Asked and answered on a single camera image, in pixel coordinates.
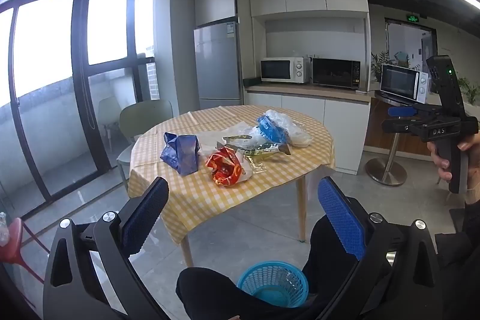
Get white microwave with grey door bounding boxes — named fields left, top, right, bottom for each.
left=380, top=64, right=430, bottom=103

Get metal pedestal bar table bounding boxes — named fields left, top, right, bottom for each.
left=365, top=91, right=443, bottom=187

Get red snack bag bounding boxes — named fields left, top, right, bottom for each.
left=205, top=146, right=246, bottom=187

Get blue snack bag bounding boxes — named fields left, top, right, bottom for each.
left=160, top=133, right=200, bottom=176

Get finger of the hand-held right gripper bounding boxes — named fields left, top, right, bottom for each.
left=388, top=106, right=441, bottom=117
left=382, top=118, right=424, bottom=135

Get wooden countertop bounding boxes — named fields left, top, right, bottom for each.
left=244, top=82, right=372, bottom=103

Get blue plastic bag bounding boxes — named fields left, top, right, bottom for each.
left=257, top=115, right=289, bottom=144

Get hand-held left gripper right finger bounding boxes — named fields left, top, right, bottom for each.
left=317, top=176, right=447, bottom=320

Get silver green wrapper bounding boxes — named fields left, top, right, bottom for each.
left=240, top=142, right=292, bottom=158

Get green potted plant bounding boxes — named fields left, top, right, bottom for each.
left=457, top=77, right=480, bottom=108
left=370, top=51, right=395, bottom=81

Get black window frame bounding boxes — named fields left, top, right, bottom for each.
left=0, top=0, right=158, bottom=219

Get silver refrigerator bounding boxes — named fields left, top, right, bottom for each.
left=194, top=22, right=242, bottom=111

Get blue plastic basket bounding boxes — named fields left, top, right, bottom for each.
left=237, top=261, right=309, bottom=307

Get wooden round table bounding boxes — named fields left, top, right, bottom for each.
left=180, top=175, right=307, bottom=268

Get black microwave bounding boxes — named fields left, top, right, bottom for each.
left=312, top=58, right=361, bottom=90

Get white microwave with dials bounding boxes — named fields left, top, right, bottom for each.
left=260, top=57, right=311, bottom=84

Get brown wooden cabinet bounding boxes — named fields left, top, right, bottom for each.
left=364, top=100, right=436, bottom=156

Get yellow checkered tablecloth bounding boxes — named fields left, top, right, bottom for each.
left=127, top=104, right=335, bottom=245

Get green plastic chair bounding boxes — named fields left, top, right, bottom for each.
left=116, top=100, right=174, bottom=189

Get clear yellow wrapper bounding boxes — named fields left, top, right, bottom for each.
left=245, top=155, right=269, bottom=174

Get clear plastic bottle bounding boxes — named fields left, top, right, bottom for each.
left=0, top=212, right=10, bottom=246

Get glass door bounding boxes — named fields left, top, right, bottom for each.
left=384, top=18, right=438, bottom=81

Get person's right hand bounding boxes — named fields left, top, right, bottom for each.
left=430, top=133, right=480, bottom=193

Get red stool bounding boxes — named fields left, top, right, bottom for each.
left=0, top=218, right=51, bottom=285

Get white lower cabinets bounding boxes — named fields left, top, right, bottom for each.
left=244, top=93, right=371, bottom=174

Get person's right forearm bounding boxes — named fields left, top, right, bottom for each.
left=463, top=187, right=480, bottom=231

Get crumpled clear plastic bag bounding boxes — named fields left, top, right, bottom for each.
left=262, top=109, right=312, bottom=148

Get person's black clothing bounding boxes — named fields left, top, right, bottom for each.
left=435, top=209, right=480, bottom=320

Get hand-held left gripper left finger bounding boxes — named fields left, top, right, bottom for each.
left=42, top=175, right=177, bottom=320

